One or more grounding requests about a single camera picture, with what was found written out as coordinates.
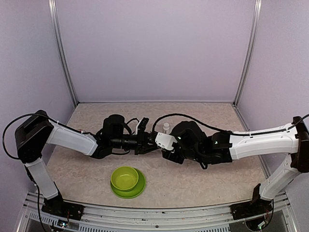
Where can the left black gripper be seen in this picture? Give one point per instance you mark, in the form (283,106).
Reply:
(143,146)

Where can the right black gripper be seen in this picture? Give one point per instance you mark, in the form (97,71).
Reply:
(166,154)

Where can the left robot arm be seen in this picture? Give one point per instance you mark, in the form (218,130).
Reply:
(39,130)

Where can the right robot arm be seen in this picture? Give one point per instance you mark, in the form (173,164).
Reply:
(188,141)

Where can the white pill bottle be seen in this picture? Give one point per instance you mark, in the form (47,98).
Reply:
(166,128)

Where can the green bowl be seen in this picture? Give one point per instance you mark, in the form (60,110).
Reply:
(124,178)

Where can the green plate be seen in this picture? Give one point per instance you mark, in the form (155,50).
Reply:
(136,191)

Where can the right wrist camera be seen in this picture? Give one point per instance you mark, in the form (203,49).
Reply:
(165,141)

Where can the left aluminium frame post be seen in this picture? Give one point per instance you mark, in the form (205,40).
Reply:
(61,52)

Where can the aluminium frame post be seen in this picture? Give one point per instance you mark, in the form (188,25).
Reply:
(249,52)
(61,52)

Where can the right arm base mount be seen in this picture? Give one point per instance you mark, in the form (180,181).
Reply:
(248,209)

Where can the aluminium front rail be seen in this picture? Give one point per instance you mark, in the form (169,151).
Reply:
(103,218)

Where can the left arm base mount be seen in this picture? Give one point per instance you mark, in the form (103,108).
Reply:
(65,210)

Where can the right aluminium frame post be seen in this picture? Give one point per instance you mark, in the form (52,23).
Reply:
(249,52)

